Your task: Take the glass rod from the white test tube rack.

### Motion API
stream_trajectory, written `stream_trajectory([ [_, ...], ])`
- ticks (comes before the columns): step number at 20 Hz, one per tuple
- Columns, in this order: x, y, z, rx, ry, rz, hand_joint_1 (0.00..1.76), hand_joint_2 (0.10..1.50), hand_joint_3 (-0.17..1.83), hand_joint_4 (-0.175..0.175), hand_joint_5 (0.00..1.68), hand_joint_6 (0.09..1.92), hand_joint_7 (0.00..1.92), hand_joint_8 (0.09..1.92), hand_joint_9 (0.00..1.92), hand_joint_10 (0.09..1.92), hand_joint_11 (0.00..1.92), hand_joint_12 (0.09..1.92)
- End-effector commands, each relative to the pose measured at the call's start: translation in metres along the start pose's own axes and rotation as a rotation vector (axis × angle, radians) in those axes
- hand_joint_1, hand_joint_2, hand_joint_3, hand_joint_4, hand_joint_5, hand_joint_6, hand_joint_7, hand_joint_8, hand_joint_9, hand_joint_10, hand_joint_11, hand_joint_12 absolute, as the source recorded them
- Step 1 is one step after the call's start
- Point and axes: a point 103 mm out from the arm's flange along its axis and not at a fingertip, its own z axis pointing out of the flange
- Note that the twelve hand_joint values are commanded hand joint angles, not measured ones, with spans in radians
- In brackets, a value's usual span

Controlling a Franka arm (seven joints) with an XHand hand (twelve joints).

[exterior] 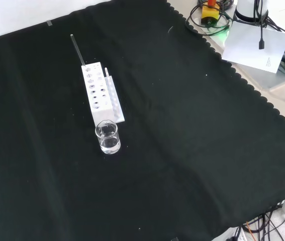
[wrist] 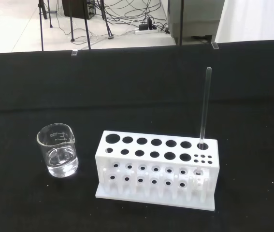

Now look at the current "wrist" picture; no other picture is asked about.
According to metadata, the black tripod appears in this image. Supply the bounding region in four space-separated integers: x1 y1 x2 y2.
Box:
37 0 53 52
69 0 115 51

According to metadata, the white test tube rack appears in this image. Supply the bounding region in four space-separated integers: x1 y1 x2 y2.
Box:
94 130 221 211

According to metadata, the white board panel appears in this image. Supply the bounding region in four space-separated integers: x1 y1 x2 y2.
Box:
215 0 274 44

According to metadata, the glass beaker with water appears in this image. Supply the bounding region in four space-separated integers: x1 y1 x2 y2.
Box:
36 123 79 179

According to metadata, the grey cabinet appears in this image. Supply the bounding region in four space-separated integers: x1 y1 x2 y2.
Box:
168 0 226 45

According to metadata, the white power strip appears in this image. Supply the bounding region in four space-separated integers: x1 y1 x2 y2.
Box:
134 28 159 34

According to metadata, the black computer tower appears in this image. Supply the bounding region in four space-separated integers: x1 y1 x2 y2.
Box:
61 0 96 20

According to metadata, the black bench cloth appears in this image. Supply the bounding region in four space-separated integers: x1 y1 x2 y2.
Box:
0 38 274 232

